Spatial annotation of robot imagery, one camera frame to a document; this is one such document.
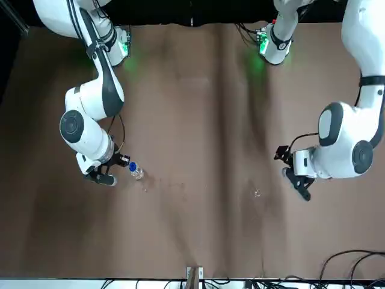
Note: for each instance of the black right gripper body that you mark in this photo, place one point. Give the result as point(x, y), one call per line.
point(103, 179)

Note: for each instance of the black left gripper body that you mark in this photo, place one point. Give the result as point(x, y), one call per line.
point(302, 189)

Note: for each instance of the small clear glass vial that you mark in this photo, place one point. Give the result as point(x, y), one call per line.
point(257, 194)

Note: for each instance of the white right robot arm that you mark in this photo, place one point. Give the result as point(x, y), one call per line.
point(54, 18)

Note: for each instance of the clear bottle with blue cap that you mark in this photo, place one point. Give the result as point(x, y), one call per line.
point(138, 174)

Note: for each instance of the small black camera box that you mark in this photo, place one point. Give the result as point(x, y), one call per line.
point(124, 161)
point(281, 153)

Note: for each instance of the aluminium camera post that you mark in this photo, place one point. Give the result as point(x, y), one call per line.
point(194, 277)

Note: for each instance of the aluminium frame rail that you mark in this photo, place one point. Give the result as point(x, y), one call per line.
point(22, 27)

